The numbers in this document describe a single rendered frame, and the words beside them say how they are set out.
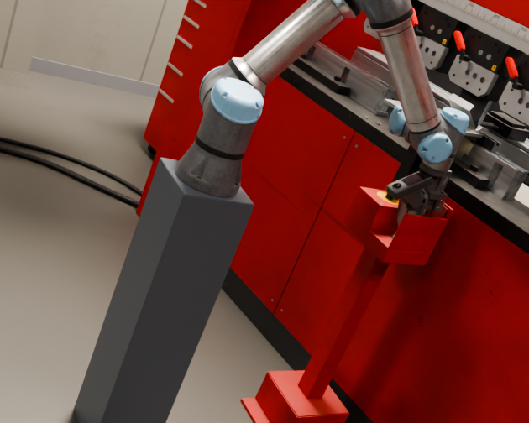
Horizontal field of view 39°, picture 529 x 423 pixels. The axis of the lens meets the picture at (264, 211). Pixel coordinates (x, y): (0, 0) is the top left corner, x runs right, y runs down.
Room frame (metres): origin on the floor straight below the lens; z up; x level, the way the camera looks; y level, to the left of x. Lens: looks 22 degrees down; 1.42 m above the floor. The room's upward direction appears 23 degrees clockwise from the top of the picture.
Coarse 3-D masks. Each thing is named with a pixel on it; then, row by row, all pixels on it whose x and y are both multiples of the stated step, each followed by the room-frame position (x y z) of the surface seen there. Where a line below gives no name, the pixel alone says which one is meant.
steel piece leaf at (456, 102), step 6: (450, 96) 2.24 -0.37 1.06; (456, 96) 2.23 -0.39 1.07; (450, 102) 2.25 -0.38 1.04; (456, 102) 2.22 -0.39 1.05; (462, 102) 2.21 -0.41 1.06; (468, 102) 2.20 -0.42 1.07; (456, 108) 2.24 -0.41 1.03; (462, 108) 2.21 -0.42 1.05; (468, 108) 2.19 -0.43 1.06; (468, 114) 2.20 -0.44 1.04; (474, 126) 2.22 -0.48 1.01
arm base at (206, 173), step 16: (192, 144) 1.59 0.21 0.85; (192, 160) 1.55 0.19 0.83; (208, 160) 1.54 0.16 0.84; (224, 160) 1.55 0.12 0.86; (240, 160) 1.59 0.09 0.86; (192, 176) 1.53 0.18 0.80; (208, 176) 1.53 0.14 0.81; (224, 176) 1.55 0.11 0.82; (240, 176) 1.61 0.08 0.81; (208, 192) 1.53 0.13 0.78; (224, 192) 1.55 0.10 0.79
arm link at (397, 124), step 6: (396, 108) 1.86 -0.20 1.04; (390, 114) 1.88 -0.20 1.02; (396, 114) 1.84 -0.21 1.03; (402, 114) 1.83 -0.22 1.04; (390, 120) 1.87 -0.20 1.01; (396, 120) 1.83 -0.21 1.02; (402, 120) 1.82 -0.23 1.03; (390, 126) 1.85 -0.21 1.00; (396, 126) 1.82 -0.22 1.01; (402, 126) 1.82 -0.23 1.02; (390, 132) 1.85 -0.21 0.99; (396, 132) 1.83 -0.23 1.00; (402, 132) 1.83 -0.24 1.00; (408, 132) 1.79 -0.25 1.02
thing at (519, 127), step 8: (488, 112) 2.46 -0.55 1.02; (496, 112) 2.45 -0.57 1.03; (488, 120) 2.43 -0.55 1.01; (496, 120) 2.41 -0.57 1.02; (504, 120) 2.41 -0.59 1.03; (512, 120) 2.44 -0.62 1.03; (496, 128) 2.39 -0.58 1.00; (504, 128) 2.39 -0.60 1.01; (512, 128) 2.37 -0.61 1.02; (520, 128) 2.42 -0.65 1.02; (504, 136) 2.38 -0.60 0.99; (512, 136) 2.38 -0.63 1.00; (520, 136) 2.41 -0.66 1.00
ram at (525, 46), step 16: (432, 0) 2.44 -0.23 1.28; (480, 0) 2.33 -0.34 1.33; (496, 0) 2.29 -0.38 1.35; (512, 0) 2.26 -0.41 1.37; (528, 0) 2.23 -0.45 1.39; (464, 16) 2.35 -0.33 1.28; (512, 16) 2.24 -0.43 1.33; (528, 16) 2.21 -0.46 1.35; (496, 32) 2.26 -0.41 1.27; (528, 48) 2.18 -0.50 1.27
